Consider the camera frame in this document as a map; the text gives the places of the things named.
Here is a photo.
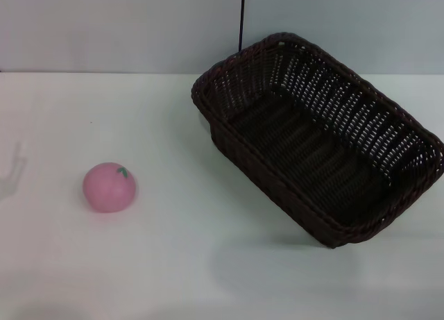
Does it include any black woven wicker basket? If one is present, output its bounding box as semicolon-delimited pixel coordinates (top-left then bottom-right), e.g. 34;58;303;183
191;31;444;249

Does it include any pink peach toy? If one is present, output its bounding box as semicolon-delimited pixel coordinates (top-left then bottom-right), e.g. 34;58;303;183
82;162;137;214

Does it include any dark vertical wall strip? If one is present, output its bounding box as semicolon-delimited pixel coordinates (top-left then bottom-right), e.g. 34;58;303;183
237;0;246;53

